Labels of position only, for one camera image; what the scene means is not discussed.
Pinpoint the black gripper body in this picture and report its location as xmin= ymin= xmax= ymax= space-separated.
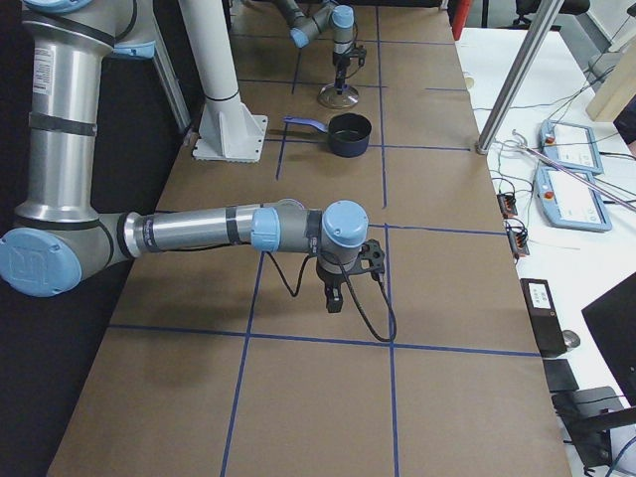
xmin=316 ymin=262 xmax=346 ymax=301
xmin=332 ymin=50 xmax=352 ymax=84

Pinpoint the glass pot lid blue knob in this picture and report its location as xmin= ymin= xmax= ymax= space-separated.
xmin=317 ymin=83 xmax=360 ymax=109

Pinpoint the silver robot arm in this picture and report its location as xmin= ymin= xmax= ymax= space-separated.
xmin=273 ymin=0 xmax=367 ymax=109
xmin=1 ymin=1 xmax=384 ymax=313

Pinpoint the dark blue saucepan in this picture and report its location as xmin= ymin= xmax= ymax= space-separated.
xmin=283 ymin=112 xmax=373 ymax=158

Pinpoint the lower orange connector board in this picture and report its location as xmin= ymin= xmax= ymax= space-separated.
xmin=506 ymin=226 xmax=530 ymax=259

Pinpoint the orange connector board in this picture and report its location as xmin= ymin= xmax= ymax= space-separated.
xmin=506 ymin=226 xmax=530 ymax=259
xmin=497 ymin=192 xmax=518 ymax=219

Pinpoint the upper orange connector board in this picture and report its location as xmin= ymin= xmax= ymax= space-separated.
xmin=497 ymin=192 xmax=518 ymax=219

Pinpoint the black box white label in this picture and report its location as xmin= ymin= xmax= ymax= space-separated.
xmin=520 ymin=278 xmax=566 ymax=358

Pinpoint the thin metal rod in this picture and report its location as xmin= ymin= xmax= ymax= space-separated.
xmin=516 ymin=143 xmax=635 ymax=212

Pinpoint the upper blue teach pendant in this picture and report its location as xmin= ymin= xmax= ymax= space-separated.
xmin=539 ymin=119 xmax=604 ymax=175

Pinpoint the blue teach pendant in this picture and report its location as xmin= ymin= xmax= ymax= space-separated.
xmin=535 ymin=166 xmax=612 ymax=233
xmin=539 ymin=119 xmax=604 ymax=175

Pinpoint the lower blue teach pendant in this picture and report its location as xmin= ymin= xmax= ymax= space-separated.
xmin=535 ymin=166 xmax=612 ymax=233

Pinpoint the light wooden board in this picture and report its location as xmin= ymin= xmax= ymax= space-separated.
xmin=586 ymin=36 xmax=635 ymax=122

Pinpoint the black monitor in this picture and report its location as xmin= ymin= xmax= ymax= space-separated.
xmin=582 ymin=282 xmax=635 ymax=404

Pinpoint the black desk clamp stand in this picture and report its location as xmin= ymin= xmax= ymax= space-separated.
xmin=543 ymin=359 xmax=635 ymax=476

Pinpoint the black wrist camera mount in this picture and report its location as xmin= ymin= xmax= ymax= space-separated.
xmin=352 ymin=238 xmax=386 ymax=283
xmin=350 ymin=45 xmax=367 ymax=68

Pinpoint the black camera cable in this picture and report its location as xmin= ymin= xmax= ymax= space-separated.
xmin=265 ymin=250 xmax=399 ymax=344

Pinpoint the white camera stand pillar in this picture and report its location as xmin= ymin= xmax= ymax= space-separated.
xmin=179 ymin=0 xmax=268 ymax=163

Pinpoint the silver aluminium frame post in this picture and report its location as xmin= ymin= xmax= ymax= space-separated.
xmin=475 ymin=0 xmax=564 ymax=155

